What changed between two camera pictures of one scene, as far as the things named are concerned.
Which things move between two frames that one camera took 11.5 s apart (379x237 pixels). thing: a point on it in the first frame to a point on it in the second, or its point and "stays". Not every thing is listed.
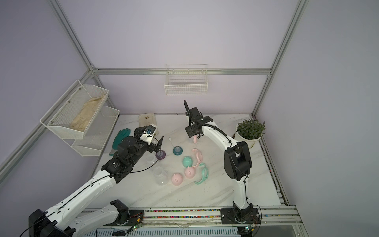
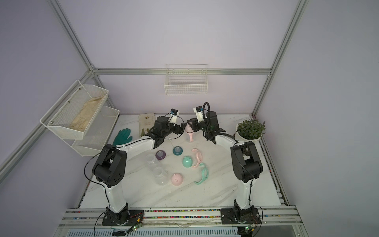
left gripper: [152, 146] to [182, 128]
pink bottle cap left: [176, 179] stays
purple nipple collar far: [160, 155] stays
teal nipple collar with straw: [176, 150] stays
